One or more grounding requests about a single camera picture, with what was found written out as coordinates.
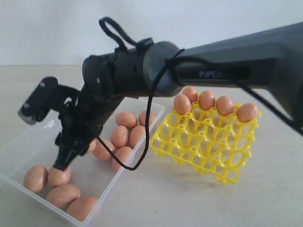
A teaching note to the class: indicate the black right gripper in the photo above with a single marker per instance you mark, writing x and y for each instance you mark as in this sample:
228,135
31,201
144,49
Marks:
81,122

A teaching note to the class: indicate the brown egg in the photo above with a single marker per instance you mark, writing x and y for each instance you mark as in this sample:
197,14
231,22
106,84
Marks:
182,104
191,93
247,112
142,118
120,136
126,119
35,179
206,100
99,151
225,105
136,134
63,195
57,177
122,154

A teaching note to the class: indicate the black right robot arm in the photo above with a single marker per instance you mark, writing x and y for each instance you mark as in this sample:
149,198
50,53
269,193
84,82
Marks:
268,65

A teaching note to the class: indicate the clear plastic storage box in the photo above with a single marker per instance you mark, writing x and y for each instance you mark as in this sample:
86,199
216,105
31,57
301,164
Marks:
40,145

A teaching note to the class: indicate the yellow plastic egg tray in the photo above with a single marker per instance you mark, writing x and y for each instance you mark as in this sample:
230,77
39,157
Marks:
208,142

